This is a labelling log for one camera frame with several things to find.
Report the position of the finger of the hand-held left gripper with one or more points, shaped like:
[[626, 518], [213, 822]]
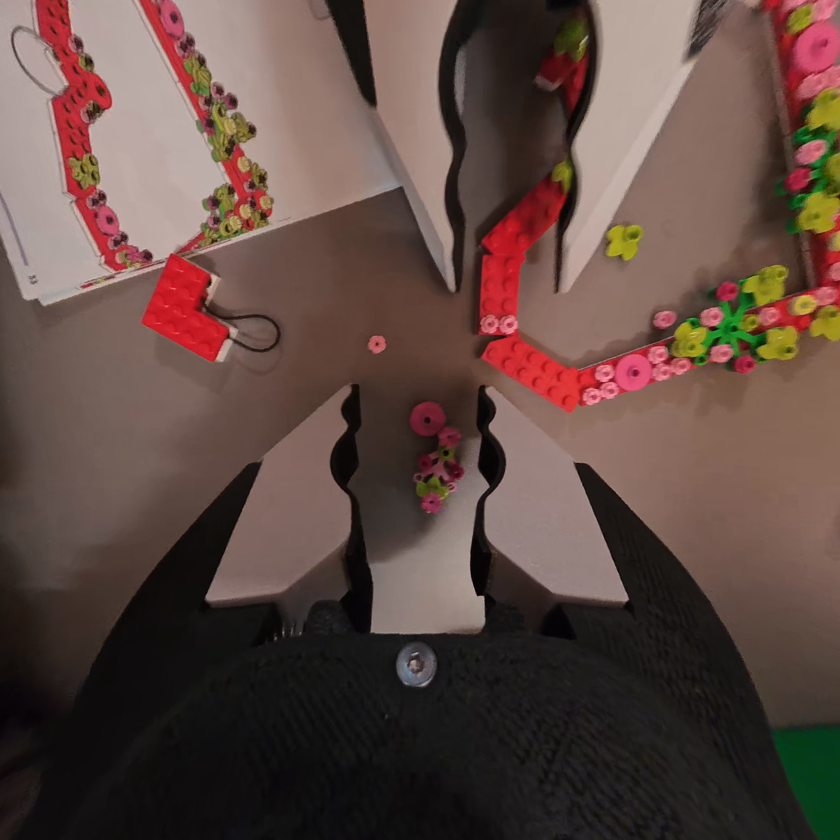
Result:
[[410, 98], [630, 85]]

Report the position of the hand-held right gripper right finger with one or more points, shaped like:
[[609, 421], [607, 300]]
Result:
[[551, 531]]

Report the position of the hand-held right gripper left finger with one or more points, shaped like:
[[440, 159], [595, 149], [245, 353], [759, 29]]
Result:
[[289, 525]]

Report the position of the pink lego flower stem cluster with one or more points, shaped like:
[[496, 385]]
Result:
[[436, 472]]

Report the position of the flowered red lego wreath section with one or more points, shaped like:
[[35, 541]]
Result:
[[531, 371]]

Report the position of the magenta round lego disc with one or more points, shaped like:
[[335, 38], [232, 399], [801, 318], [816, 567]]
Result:
[[426, 418]]

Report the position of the plain red lego wreath segment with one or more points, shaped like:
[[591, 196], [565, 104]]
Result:
[[502, 289]]

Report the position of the loose lime lego flower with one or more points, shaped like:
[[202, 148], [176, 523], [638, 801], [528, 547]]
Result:
[[623, 241]]

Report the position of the small pink lego flower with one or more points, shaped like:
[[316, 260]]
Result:
[[376, 344], [665, 319]]

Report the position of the lego instruction booklet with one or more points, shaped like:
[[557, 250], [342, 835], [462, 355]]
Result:
[[151, 164]]

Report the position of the green plastic bin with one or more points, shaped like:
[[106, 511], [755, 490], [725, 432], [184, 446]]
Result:
[[810, 787]]

